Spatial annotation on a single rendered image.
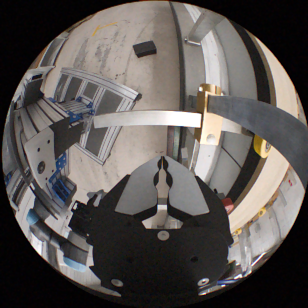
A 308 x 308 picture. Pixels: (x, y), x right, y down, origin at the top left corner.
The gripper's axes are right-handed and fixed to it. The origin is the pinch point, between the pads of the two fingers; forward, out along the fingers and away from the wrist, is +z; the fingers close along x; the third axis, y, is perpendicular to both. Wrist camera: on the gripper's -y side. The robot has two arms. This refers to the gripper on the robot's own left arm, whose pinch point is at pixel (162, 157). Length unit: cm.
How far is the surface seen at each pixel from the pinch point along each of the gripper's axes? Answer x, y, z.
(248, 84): 30.8, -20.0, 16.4
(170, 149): 3.3, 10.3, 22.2
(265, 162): 29.8, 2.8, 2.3
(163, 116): 0.3, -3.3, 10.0
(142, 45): -17, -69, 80
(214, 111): 9.0, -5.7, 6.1
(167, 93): 6, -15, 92
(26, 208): -251, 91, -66
